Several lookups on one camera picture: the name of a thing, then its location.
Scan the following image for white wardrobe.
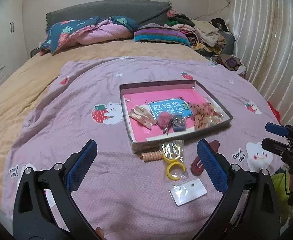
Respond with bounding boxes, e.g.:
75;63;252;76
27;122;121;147
0;0;28;86

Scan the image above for bobby pins blue card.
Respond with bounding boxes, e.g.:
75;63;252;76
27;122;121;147
172;114;186;132

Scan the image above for red bag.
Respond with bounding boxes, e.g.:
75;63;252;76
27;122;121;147
268;101;281;124

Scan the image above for pink beige claw clip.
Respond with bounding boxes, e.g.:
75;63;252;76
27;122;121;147
129;108;153;130

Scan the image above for dark cardboard tray box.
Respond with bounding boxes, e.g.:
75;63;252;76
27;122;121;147
119;80;233;152

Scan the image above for maroon hair clip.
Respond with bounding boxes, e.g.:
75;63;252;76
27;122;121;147
190;140;221;175

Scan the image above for yellow bracelets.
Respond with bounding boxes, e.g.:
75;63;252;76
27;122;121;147
160;139;188;181

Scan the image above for peach spiral hair tie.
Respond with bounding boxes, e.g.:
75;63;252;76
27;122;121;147
139;151;164;163

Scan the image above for tan bed sheet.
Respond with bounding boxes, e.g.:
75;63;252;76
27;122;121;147
0;40;206;207

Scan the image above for white earring card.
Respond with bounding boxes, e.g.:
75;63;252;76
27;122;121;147
169;178;207;206

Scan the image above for navy pink folded duvet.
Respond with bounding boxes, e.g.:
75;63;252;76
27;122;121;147
40;16;138;55

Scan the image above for clear beige claw clip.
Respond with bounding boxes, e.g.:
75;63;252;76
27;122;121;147
133;105;156;124

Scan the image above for purple cartoon quilt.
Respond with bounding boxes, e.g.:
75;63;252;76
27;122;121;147
2;57;282;239

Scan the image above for beige mesh dotted bow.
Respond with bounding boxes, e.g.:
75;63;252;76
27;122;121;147
188;102;214;130

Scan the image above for white striped curtain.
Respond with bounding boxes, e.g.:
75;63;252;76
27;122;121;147
229;0;293;125

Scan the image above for pile of clothes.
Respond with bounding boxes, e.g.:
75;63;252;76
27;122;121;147
167;9;246;77

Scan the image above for left hand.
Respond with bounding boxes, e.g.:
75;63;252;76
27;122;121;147
95;227;106;240

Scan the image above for green blanket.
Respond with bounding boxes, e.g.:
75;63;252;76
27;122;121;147
271;171;293;207

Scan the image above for striped purple teal pillow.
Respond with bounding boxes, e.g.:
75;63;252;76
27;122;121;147
134;23;191;48

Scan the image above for grey headboard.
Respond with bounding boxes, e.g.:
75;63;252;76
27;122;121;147
46;0;172;31

